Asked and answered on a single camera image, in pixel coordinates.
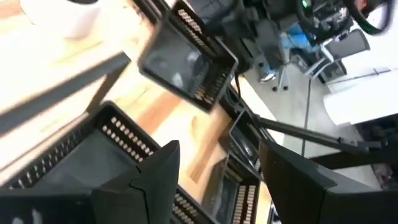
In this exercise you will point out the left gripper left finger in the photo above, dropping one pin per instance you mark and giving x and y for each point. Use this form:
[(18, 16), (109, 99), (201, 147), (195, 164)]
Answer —
[(149, 193)]

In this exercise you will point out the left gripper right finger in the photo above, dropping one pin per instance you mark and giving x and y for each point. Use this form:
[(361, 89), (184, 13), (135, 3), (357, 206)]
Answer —
[(292, 186)]

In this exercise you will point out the black slotted plastic basket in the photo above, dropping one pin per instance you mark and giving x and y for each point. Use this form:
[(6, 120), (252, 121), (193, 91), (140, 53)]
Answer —
[(77, 161), (174, 62), (227, 199), (244, 143)]

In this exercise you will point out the person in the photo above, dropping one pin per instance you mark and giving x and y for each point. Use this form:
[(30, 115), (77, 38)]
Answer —
[(298, 40)]

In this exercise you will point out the white desk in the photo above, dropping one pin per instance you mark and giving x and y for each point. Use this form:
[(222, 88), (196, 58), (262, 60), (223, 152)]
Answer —
[(363, 102)]

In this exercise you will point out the grey office chair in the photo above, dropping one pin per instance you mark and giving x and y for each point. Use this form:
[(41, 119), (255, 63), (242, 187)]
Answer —
[(348, 46)]

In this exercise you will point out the potted plant in white pot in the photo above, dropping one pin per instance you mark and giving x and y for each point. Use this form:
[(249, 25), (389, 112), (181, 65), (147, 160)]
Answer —
[(62, 18)]

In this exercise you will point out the black metal table frame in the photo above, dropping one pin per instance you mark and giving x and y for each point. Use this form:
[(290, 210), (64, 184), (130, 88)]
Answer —
[(311, 136)]

